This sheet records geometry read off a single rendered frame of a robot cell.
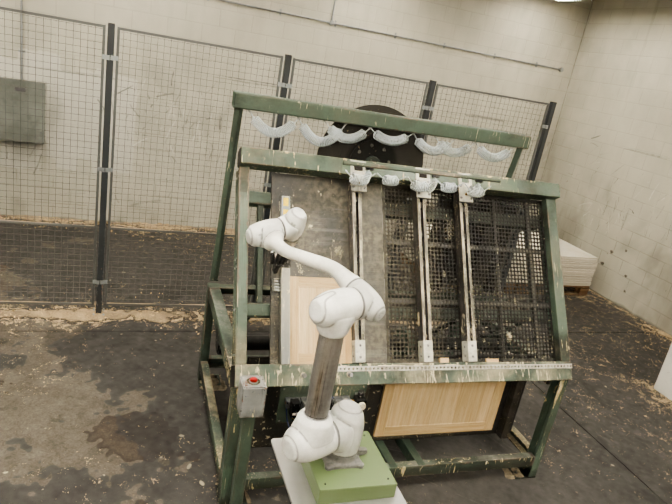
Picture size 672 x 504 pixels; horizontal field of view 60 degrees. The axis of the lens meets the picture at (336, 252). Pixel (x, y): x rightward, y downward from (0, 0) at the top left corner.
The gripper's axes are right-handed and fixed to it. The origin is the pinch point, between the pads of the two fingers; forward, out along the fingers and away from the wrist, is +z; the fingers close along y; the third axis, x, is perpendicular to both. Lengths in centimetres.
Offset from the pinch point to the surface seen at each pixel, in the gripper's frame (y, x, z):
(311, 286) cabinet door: -31.6, -5.7, 30.8
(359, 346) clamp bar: -52, 32, 41
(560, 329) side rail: -195, 49, 35
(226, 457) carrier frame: 22, 57, 95
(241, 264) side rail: 7.2, -21.1, 24.4
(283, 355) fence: -9, 26, 47
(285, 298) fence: -14.6, -1.2, 32.8
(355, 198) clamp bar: -65, -45, 1
